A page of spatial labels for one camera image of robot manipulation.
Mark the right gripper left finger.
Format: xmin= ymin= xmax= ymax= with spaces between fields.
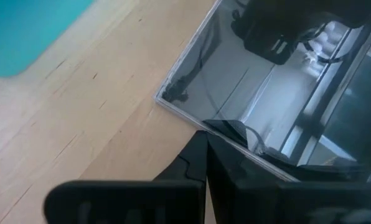
xmin=43 ymin=130 xmax=209 ymax=224

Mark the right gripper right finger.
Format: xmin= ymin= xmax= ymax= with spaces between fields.
xmin=205 ymin=132 xmax=371 ymax=224

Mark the grey jewel case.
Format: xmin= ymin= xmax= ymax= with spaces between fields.
xmin=154 ymin=0 xmax=371 ymax=183

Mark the teal translucent plastic bin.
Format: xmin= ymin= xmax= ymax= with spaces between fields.
xmin=0 ymin=0 xmax=95 ymax=78

